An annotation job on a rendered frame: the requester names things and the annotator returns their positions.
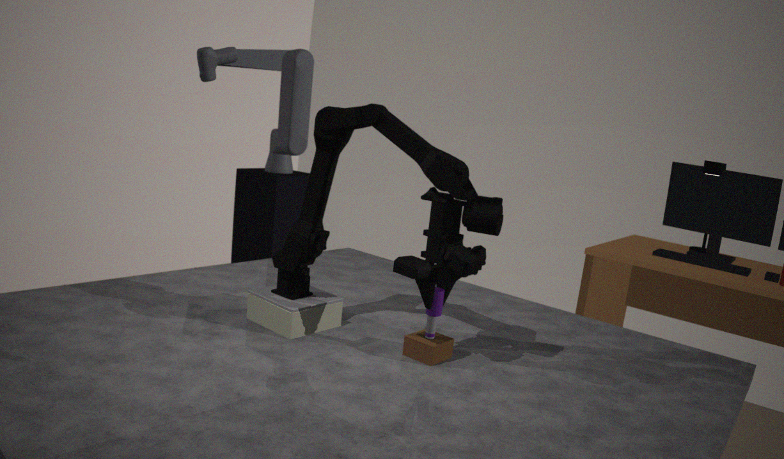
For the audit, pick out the white marker with purple band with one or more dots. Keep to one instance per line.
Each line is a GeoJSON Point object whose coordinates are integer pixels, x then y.
{"type": "Point", "coordinates": [431, 327]}

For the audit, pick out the brown block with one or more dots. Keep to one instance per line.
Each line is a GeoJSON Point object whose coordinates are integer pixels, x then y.
{"type": "Point", "coordinates": [428, 351]}

